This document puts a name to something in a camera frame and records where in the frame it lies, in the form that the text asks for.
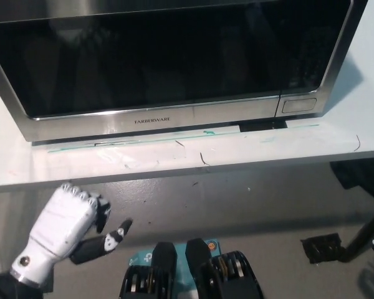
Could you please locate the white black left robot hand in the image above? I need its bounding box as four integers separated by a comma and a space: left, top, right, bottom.
11, 183, 134, 286

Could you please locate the stainless steel microwave body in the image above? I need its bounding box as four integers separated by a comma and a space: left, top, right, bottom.
0, 0, 369, 147

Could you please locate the black floor plate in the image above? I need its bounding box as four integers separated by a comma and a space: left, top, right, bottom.
300, 232, 343, 265

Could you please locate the microwave door release button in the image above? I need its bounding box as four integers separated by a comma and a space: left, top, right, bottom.
282, 97, 318, 113

